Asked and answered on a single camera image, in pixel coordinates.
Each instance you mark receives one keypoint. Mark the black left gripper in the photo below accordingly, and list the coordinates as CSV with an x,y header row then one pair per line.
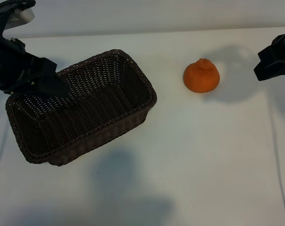
x,y
8,68

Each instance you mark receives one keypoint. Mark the dark brown wicker basket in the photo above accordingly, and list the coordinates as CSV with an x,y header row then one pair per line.
x,y
90,113

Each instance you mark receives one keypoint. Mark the orange citrus fruit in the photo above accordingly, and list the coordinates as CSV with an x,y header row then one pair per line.
x,y
201,77

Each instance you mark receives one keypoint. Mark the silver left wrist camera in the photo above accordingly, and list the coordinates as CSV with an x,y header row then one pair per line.
x,y
22,15

